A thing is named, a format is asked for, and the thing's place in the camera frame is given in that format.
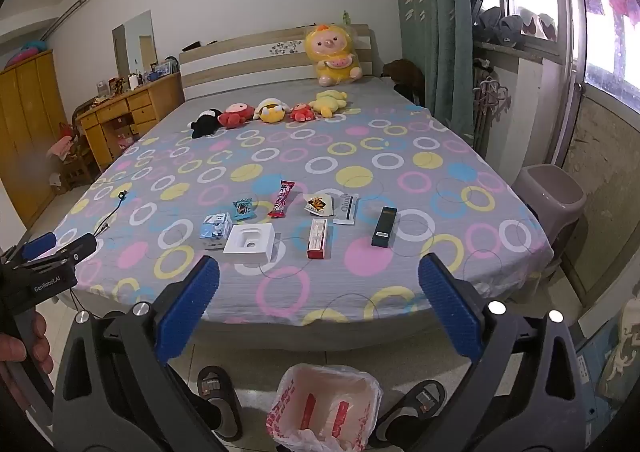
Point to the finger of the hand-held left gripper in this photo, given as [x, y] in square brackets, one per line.
[37, 244]
[75, 248]

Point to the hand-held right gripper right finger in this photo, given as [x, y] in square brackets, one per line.
[450, 307]

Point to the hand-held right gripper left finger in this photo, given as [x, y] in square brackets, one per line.
[187, 307]

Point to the white moulded box tray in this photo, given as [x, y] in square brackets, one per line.
[235, 247]

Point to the blue and white small carton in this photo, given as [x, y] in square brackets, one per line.
[215, 228]

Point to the dark blue long box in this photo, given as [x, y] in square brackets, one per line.
[384, 227]

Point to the blue candy wrapper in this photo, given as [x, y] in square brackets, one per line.
[243, 209]

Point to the grey speckled snack bar wrapper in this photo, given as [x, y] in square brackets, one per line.
[346, 208]

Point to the red and white long box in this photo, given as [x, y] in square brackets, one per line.
[318, 238]

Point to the white and red plastic bag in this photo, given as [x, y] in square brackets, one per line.
[325, 412]

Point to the person's left hand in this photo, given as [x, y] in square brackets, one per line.
[42, 342]

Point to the wooden chair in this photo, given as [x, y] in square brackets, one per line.
[77, 162]

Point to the black slipper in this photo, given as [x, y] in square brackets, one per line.
[217, 397]
[415, 407]

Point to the pink cloth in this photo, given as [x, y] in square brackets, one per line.
[62, 147]

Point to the yellow wooden wardrobe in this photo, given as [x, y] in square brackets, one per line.
[30, 122]

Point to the red candy bar wrapper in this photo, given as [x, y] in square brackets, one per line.
[281, 198]

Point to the blue cardboard box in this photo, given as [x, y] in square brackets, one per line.
[592, 367]

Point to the bed with circle-print sheet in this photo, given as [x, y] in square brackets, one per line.
[450, 152]

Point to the white packet with orange label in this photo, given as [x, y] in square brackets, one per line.
[318, 204]

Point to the wooden desk with drawers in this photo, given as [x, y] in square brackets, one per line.
[150, 97]

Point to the white patterned cloth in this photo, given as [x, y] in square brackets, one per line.
[625, 344]

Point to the black and white plush toy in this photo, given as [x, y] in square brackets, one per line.
[205, 122]

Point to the pink and blue bundle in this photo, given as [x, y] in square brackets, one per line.
[27, 53]

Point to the large red plush toy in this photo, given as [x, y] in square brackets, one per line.
[235, 115]

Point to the yellow bee plush toy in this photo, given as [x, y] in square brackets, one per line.
[270, 112]

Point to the small red plush toy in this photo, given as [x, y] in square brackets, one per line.
[301, 112]

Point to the dark brown bundle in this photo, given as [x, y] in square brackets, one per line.
[405, 74]

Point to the yellow duck plush toy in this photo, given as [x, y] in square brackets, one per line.
[328, 103]

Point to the wooden striped headboard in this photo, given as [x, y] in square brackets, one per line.
[240, 52]

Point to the green patterned curtain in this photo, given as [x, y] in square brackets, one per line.
[430, 32]

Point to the big yellow pig plush toy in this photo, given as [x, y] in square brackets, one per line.
[332, 54]

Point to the grey cap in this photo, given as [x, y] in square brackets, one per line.
[490, 19]
[511, 29]

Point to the small green toy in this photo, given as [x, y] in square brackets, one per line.
[345, 17]

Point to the wall mirror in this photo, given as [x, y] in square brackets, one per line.
[132, 44]

